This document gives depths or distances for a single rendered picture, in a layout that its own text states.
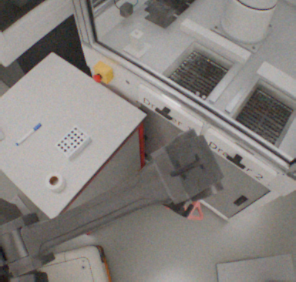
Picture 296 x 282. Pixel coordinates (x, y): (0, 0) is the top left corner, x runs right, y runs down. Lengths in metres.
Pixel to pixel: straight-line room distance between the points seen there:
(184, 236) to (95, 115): 0.99
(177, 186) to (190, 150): 0.06
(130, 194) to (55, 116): 0.91
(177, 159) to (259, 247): 1.60
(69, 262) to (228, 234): 0.99
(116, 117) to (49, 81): 0.39
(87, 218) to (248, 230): 1.56
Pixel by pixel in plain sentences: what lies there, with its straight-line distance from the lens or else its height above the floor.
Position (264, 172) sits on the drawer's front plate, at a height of 0.91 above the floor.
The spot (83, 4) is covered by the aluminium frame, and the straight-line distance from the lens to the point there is 1.03.
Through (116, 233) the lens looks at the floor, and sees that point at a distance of 1.81.
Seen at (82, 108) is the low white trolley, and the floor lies 0.76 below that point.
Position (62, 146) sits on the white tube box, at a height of 0.79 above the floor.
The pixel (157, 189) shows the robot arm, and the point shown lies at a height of 1.43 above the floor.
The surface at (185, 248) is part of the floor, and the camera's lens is 1.81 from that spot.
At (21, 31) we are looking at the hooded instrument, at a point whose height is 0.92.
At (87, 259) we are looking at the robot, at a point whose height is 0.28.
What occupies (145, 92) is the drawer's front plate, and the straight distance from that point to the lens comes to 1.07.
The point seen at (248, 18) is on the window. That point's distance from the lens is 0.66.
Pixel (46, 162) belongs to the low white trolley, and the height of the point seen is 0.76.
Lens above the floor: 1.79
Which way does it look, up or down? 64 degrees down
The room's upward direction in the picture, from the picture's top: 1 degrees clockwise
